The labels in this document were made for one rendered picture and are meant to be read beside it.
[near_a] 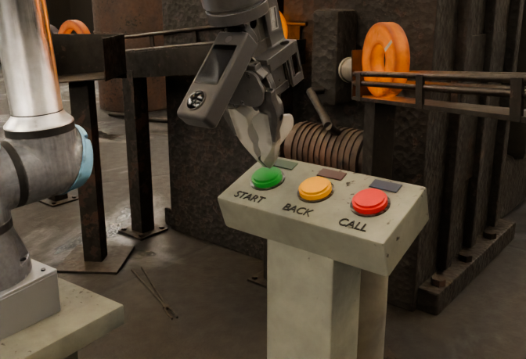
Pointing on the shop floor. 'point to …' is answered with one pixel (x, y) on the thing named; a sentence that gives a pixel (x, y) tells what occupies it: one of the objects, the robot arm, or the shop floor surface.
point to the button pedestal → (321, 253)
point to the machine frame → (426, 289)
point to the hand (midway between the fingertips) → (263, 161)
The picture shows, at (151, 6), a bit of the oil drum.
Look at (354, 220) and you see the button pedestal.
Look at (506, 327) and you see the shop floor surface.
